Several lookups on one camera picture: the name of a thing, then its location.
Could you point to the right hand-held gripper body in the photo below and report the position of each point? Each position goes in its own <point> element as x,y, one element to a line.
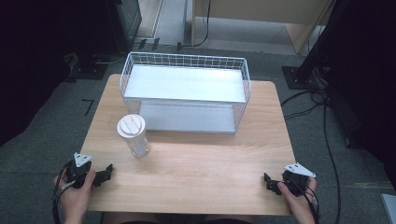
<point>297,179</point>

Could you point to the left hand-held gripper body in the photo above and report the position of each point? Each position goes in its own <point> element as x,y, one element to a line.
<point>79,171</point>

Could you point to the clear cup with white lid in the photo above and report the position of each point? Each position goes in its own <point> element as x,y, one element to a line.
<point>134,130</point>

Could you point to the person's right hand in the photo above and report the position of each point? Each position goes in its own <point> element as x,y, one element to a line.
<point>297,202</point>

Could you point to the person's left hand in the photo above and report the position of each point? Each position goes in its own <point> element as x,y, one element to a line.
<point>74,199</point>

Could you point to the pale flat board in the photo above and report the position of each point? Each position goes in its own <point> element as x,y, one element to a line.
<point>389,207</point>

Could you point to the black metal stand with base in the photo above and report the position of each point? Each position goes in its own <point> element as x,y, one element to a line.
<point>314,59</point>

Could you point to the dark cabinet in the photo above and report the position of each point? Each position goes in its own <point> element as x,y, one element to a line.
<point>129,21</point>

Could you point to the light wooden desk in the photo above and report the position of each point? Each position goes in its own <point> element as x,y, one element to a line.
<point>264,11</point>

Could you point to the black stand base plate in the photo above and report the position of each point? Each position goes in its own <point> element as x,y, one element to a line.
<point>88,69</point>

